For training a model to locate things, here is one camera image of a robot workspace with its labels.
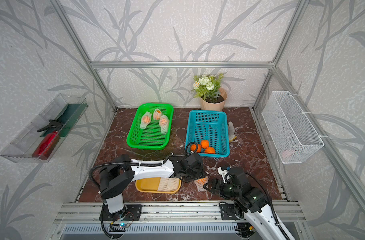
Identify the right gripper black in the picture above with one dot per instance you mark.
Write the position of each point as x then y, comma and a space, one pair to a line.
215, 182

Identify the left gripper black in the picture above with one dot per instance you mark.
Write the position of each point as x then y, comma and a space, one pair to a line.
200, 174

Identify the white foam net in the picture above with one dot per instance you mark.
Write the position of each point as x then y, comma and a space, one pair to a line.
173, 184
164, 185

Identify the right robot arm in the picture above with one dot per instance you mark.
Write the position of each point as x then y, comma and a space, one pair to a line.
251, 201

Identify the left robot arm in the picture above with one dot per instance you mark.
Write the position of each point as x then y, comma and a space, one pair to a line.
112, 178

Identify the yellow plastic tray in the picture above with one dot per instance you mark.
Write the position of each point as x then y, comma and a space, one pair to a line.
150, 185

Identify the teal plastic basket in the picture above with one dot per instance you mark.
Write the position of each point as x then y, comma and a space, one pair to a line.
211, 126

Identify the green plastic basket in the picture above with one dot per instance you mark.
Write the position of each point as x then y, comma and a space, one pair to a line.
150, 138

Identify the white yellow work glove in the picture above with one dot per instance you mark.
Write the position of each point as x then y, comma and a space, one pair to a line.
231, 132

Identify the potted white flower plant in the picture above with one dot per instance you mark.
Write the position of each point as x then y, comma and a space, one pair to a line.
208, 89

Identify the red black spray bottle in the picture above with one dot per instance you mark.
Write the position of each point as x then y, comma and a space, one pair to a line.
50, 140

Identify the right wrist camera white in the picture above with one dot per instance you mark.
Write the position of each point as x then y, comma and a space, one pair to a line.
224, 174

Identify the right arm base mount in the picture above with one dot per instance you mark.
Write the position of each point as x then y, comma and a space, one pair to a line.
231, 211

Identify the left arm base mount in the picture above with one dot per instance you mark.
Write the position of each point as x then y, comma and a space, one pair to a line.
130, 212

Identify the white wire mesh basket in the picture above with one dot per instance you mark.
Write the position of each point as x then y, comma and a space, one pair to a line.
294, 136

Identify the aluminium front rail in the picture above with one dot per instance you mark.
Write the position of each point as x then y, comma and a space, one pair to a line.
171, 212

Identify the clear plastic wall bin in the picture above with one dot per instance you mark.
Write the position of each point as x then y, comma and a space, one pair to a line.
40, 139

